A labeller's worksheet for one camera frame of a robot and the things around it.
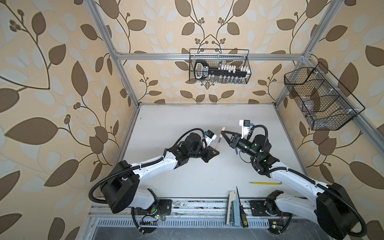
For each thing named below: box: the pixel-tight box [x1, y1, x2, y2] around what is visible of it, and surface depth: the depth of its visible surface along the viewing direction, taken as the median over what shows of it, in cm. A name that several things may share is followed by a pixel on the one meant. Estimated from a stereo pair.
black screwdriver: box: [236, 186, 249, 229], surface depth 71 cm
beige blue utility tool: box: [225, 191, 241, 227], surface depth 74 cm
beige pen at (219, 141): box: [215, 133, 223, 150], surface depth 77 cm
